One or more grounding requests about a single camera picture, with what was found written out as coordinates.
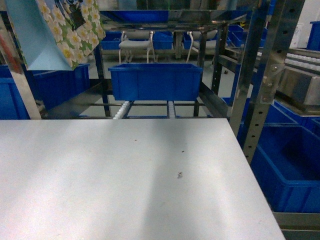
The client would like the flower gift bag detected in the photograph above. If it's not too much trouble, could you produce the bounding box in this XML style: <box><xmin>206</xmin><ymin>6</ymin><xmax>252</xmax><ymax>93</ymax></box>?
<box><xmin>4</xmin><ymin>0</ymin><xmax>106</xmax><ymax>71</ymax></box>

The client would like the blue crate on low rack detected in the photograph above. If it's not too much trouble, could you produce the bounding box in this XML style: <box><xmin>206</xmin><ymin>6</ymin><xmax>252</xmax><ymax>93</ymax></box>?
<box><xmin>108</xmin><ymin>63</ymin><xmax>203</xmax><ymax>101</ymax></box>

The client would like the grey chair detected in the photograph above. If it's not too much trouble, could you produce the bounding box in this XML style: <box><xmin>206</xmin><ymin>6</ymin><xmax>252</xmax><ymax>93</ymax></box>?
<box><xmin>118</xmin><ymin>30</ymin><xmax>156</xmax><ymax>64</ymax></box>

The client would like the large blue bin on floor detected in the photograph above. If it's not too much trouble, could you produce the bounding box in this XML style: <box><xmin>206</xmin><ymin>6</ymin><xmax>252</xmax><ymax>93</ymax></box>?
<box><xmin>250</xmin><ymin>125</ymin><xmax>320</xmax><ymax>214</ymax></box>

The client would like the steel perforated upright post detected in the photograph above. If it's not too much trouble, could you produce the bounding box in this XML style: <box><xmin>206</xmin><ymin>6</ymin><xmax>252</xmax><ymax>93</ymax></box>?
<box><xmin>242</xmin><ymin>0</ymin><xmax>305</xmax><ymax>164</ymax></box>

